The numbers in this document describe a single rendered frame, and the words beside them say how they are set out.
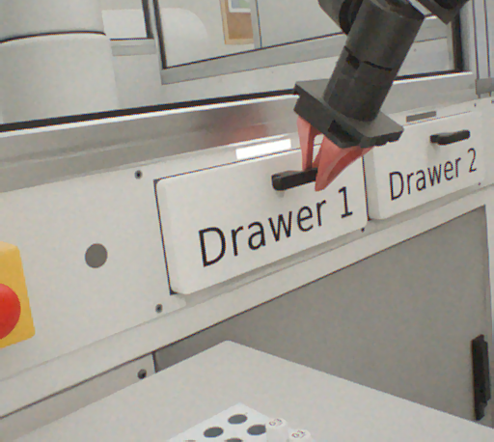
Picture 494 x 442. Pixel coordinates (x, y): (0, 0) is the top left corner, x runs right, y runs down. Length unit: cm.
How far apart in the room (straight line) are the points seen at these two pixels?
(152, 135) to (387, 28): 23
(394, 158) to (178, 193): 35
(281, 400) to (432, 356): 54
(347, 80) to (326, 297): 31
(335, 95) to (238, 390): 28
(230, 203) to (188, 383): 18
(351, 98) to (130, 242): 24
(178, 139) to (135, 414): 25
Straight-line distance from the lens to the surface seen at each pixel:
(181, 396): 52
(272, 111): 66
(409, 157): 84
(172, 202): 55
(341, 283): 79
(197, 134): 59
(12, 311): 43
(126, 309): 56
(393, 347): 91
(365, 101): 58
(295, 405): 48
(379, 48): 56
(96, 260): 54
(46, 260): 52
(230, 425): 40
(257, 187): 62
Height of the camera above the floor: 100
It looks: 9 degrees down
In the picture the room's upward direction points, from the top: 7 degrees counter-clockwise
